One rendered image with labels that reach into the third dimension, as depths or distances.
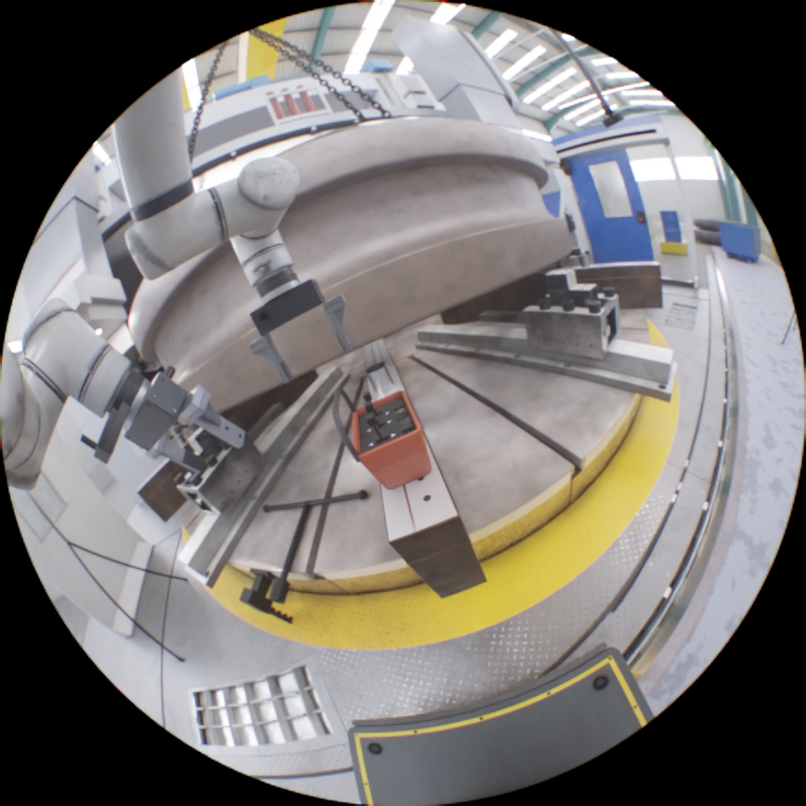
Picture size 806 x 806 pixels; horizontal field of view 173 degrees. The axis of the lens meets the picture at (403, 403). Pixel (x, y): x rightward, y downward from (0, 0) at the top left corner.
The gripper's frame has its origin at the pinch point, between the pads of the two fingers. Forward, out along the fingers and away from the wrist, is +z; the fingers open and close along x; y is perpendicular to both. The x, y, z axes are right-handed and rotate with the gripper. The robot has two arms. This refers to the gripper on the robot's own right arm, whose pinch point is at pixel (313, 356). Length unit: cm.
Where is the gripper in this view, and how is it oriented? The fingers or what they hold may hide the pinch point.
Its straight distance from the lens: 51.9
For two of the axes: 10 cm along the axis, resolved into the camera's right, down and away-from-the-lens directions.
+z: 3.7, 8.1, 4.6
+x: 9.1, -4.1, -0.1
